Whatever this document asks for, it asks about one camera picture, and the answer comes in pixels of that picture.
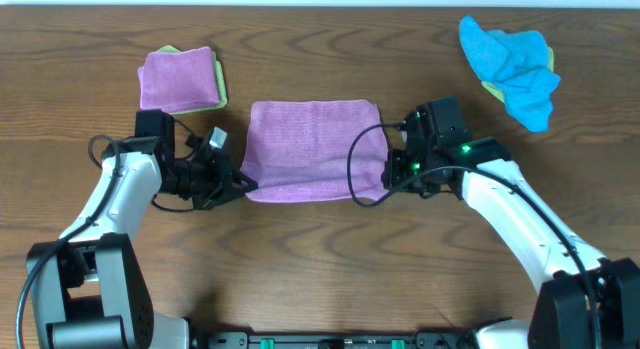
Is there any green cloth under blue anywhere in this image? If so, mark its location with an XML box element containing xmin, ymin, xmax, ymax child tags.
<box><xmin>481</xmin><ymin>47</ymin><xmax>555</xmax><ymax>103</ymax></box>

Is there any folded purple cloth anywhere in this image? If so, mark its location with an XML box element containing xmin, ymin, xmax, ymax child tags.
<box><xmin>137</xmin><ymin>45</ymin><xmax>228</xmax><ymax>115</ymax></box>

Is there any left black cable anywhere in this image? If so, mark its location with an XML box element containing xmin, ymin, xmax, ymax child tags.
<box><xmin>15</xmin><ymin>117</ymin><xmax>201</xmax><ymax>349</ymax></box>

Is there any folded green cloth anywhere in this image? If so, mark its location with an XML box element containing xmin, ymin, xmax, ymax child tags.
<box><xmin>152</xmin><ymin>45</ymin><xmax>228</xmax><ymax>114</ymax></box>

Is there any right black cable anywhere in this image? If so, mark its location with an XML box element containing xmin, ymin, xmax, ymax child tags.
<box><xmin>346</xmin><ymin>121</ymin><xmax>601</xmax><ymax>349</ymax></box>

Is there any crumpled blue cloth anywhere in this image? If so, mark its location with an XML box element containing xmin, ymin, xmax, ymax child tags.
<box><xmin>459</xmin><ymin>14</ymin><xmax>561</xmax><ymax>133</ymax></box>

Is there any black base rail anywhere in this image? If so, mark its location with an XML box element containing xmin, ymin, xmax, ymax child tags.
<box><xmin>189</xmin><ymin>331</ymin><xmax>478</xmax><ymax>349</ymax></box>

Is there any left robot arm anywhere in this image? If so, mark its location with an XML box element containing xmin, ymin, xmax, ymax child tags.
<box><xmin>16</xmin><ymin>134</ymin><xmax>257</xmax><ymax>348</ymax></box>

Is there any purple microfiber cloth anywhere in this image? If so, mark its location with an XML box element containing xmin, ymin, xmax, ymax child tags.
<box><xmin>241</xmin><ymin>99</ymin><xmax>388</xmax><ymax>204</ymax></box>

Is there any black cable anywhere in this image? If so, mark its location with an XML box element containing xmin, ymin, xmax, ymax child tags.
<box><xmin>15</xmin><ymin>117</ymin><xmax>201</xmax><ymax>349</ymax></box>
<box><xmin>346</xmin><ymin>121</ymin><xmax>601</xmax><ymax>349</ymax></box>

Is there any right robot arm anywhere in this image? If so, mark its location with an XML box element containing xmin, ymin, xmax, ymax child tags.
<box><xmin>383</xmin><ymin>137</ymin><xmax>639</xmax><ymax>348</ymax></box>

